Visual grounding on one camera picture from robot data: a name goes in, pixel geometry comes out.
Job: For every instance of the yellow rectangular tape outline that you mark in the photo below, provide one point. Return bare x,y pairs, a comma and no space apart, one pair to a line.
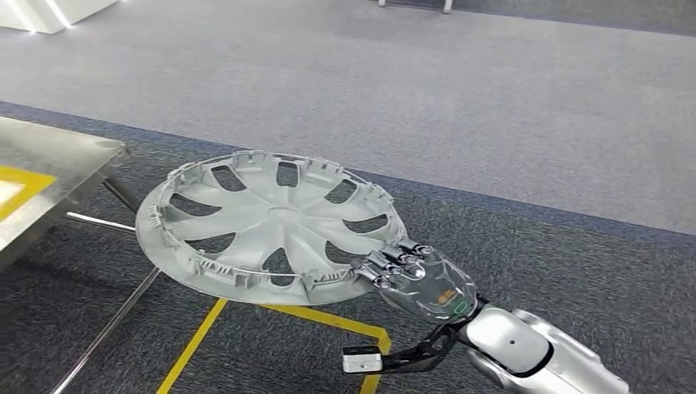
27,182

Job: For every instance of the white panel with light strips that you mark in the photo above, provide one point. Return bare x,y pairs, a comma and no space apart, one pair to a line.
54,11

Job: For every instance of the yellow angled tape strip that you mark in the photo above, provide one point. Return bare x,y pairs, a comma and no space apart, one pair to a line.
337,322

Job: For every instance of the grey plastic wheel cover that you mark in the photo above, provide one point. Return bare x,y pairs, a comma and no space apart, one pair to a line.
282,215

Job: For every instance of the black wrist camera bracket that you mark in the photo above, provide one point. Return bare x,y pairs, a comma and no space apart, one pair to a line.
424,350

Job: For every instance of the stainless steel workbench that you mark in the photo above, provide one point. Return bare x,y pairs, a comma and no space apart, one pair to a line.
54,163

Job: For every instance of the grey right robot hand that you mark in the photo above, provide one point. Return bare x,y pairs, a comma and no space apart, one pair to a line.
429,288

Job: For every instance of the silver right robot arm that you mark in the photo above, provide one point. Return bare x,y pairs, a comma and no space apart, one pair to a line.
516,348

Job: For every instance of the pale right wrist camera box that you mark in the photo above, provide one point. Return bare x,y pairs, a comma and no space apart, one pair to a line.
361,360

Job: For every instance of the yellow straight tape strip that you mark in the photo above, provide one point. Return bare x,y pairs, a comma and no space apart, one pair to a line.
193,348

